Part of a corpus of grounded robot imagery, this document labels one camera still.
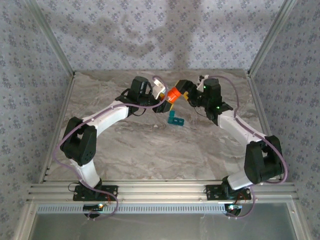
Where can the teal L-shaped block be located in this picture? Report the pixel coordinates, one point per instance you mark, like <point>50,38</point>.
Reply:
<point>176,121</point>

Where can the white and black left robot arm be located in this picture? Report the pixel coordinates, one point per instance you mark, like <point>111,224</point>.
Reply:
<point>110,116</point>

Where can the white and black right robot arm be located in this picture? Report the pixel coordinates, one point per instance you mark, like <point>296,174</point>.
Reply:
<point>235,125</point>

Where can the grey metal lower panel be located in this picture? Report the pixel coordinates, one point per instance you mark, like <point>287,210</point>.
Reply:
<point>160,227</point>

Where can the aluminium table side rail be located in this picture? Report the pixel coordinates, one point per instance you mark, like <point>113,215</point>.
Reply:
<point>65,100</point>
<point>257,100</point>

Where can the aluminium corner post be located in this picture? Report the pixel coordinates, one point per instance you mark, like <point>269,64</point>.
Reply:
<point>53,37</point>
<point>270,37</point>

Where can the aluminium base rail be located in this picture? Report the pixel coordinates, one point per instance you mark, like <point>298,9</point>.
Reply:
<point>160,191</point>

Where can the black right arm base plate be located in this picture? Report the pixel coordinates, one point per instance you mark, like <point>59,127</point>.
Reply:
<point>212,193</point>

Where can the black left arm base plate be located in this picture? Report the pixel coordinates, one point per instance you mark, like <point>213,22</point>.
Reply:
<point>112,196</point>

